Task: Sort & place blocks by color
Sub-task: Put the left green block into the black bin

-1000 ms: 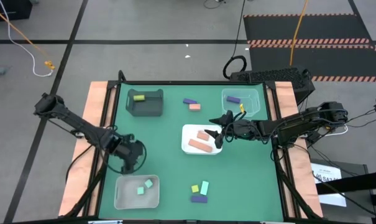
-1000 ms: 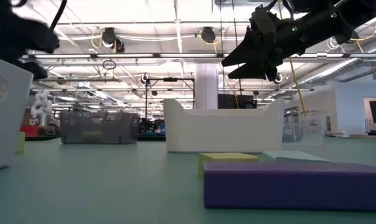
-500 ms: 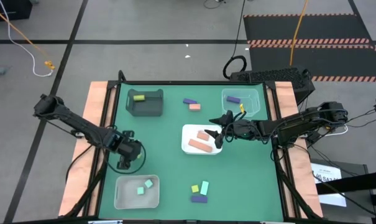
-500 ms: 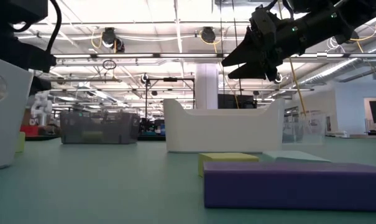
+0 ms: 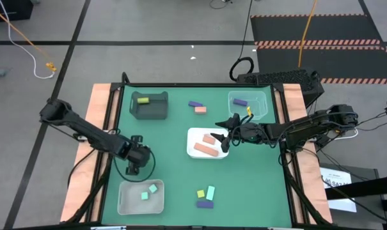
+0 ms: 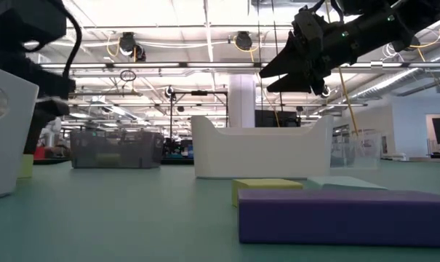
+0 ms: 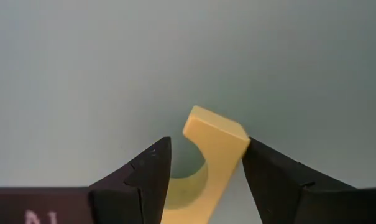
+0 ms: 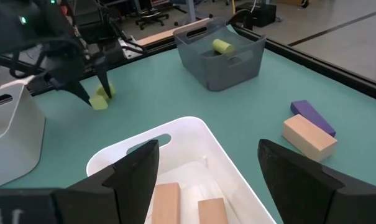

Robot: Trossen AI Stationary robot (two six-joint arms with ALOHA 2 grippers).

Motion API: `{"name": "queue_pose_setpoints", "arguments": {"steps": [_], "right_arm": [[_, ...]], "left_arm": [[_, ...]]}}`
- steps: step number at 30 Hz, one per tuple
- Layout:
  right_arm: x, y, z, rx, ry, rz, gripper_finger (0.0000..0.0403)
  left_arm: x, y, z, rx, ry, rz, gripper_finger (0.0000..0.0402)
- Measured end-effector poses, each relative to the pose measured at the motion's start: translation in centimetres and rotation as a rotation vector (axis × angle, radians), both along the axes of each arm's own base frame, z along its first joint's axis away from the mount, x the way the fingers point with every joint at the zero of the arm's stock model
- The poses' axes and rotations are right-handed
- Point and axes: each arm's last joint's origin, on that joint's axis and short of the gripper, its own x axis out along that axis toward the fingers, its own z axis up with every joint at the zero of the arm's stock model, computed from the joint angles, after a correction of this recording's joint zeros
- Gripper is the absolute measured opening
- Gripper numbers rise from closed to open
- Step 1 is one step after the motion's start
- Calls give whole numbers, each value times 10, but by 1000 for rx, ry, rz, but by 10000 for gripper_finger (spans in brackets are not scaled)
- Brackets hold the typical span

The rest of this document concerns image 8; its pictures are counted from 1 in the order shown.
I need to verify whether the oblong yellow-green foam block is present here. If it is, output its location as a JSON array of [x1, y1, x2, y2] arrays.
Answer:
[[88, 82, 116, 111]]

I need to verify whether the purple foam block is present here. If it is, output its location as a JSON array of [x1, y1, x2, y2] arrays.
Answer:
[[290, 100, 337, 138]]

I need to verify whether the orange foam block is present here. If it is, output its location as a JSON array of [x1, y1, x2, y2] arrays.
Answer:
[[151, 182, 181, 224], [282, 114, 338, 162]]

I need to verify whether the black swivel chair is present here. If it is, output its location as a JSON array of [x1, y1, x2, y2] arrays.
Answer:
[[134, 0, 170, 30]]

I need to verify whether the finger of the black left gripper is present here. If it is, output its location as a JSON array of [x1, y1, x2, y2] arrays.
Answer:
[[93, 54, 112, 100], [52, 78, 92, 106]]

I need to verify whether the white plastic bin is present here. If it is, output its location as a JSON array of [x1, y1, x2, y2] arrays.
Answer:
[[86, 116, 277, 224]]

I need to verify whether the dark grey plastic bin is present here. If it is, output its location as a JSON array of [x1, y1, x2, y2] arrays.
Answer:
[[172, 17, 267, 92]]

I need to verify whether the green table mat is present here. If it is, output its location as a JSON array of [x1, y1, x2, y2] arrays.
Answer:
[[0, 24, 376, 224]]

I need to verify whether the yellow-green foam cylinder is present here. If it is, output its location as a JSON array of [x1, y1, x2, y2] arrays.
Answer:
[[211, 39, 234, 54]]

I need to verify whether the pale grey plastic bin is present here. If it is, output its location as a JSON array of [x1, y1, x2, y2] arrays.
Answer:
[[0, 79, 46, 189]]

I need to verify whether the wooden table side board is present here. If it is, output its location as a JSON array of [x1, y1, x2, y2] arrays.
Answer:
[[136, 17, 212, 47]]

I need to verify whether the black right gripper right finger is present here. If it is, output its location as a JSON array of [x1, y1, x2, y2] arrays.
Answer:
[[257, 138, 376, 224]]

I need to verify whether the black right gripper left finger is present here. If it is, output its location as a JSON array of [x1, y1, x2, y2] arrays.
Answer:
[[0, 139, 160, 224]]

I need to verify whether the black floor box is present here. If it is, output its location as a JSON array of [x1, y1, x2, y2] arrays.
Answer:
[[236, 1, 277, 28]]

